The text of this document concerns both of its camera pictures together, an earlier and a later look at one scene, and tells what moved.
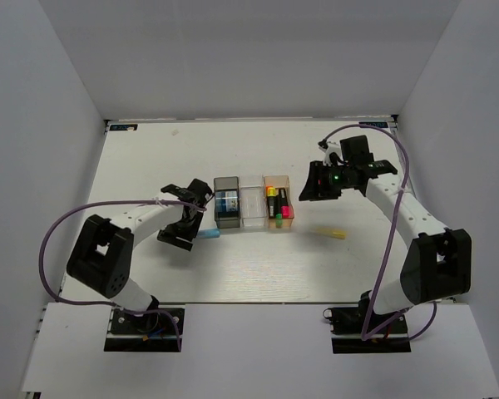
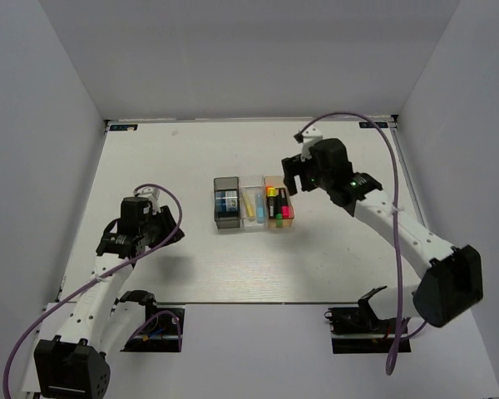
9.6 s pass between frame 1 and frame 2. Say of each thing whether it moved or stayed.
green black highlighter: stayed
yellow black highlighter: stayed
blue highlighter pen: moved
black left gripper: moved
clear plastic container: stayed
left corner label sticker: stayed
